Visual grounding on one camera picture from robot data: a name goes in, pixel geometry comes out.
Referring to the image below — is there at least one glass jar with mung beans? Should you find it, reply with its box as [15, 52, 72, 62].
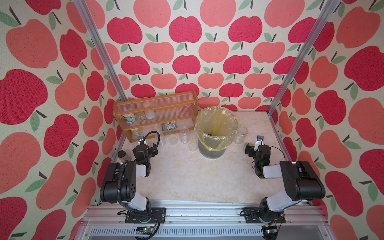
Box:
[234, 125, 248, 145]

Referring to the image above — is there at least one short clear jar with beans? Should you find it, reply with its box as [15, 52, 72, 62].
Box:
[180, 127, 189, 144]

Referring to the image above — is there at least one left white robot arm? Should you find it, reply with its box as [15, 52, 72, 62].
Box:
[100, 144, 160, 224]

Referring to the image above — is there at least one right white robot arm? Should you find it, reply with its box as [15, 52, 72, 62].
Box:
[240, 144, 326, 224]

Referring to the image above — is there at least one yellow can on shelf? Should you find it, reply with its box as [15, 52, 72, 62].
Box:
[130, 128, 143, 139]

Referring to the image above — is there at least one white printed cup on shelf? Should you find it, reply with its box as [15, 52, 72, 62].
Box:
[122, 114, 136, 124]

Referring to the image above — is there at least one white bottle on shelf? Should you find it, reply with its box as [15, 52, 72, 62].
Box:
[143, 102, 156, 120]

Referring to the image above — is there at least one orange wooden shelf rack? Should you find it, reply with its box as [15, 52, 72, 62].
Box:
[113, 91, 199, 143]

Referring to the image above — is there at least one green packet on shelf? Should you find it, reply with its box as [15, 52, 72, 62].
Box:
[162, 121, 177, 132]

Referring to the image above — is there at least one grey bin with yellow bag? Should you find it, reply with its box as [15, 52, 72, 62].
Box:
[195, 107, 239, 159]

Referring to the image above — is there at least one small circuit board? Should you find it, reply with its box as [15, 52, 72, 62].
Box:
[136, 227, 154, 235]

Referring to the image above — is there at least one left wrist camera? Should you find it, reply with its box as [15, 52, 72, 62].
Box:
[138, 136, 146, 145]

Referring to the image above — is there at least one black corrugated cable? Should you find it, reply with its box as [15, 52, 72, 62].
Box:
[116, 130, 161, 240]

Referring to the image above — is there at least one dark lid jar by wall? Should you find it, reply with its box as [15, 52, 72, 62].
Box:
[118, 150, 132, 163]

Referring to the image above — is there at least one left aluminium frame post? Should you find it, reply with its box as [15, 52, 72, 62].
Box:
[74, 0, 128, 102]

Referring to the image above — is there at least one aluminium frame post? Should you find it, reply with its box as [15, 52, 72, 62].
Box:
[74, 0, 128, 102]
[267, 0, 341, 119]

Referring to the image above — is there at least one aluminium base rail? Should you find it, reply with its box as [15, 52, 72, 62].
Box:
[72, 200, 336, 240]

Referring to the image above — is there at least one right aluminium frame post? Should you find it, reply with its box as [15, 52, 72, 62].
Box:
[267, 0, 341, 119]

